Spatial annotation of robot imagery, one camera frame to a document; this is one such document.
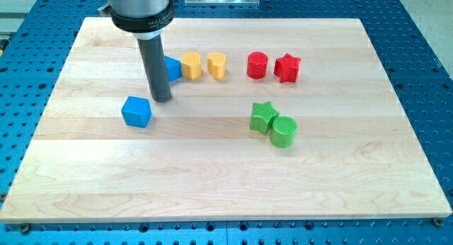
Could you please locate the green star block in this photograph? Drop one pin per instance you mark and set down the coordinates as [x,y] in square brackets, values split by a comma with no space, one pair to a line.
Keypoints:
[262,117]

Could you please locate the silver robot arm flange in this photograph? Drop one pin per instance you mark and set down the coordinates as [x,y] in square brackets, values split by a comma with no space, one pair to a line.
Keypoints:
[145,19]

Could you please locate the blue perforated metal table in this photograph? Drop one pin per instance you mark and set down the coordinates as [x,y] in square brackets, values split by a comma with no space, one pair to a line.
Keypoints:
[36,54]

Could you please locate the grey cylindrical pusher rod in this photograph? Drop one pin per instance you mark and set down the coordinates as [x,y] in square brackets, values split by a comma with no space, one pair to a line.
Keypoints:
[153,59]

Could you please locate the yellow hexagon block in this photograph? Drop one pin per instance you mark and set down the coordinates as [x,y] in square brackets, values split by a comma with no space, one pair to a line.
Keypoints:
[191,65]

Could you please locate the light wooden board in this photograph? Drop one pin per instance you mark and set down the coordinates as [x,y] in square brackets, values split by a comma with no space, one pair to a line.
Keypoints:
[354,155]

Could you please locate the red star block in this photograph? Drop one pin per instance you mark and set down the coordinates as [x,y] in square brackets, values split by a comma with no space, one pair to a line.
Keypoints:
[286,68]

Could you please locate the green cylinder block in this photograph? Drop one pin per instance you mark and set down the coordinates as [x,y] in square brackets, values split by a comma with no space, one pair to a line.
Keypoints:
[283,131]

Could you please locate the blue triangle block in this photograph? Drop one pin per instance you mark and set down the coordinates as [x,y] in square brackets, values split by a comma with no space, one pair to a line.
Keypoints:
[173,68]

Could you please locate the blue cube block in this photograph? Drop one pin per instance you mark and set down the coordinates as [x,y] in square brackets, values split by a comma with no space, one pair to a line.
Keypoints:
[136,111]

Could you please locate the yellow heart block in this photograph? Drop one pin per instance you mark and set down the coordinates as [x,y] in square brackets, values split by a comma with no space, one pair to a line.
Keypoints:
[216,64]

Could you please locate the red cylinder block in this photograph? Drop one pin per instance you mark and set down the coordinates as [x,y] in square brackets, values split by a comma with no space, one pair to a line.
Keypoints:
[257,63]

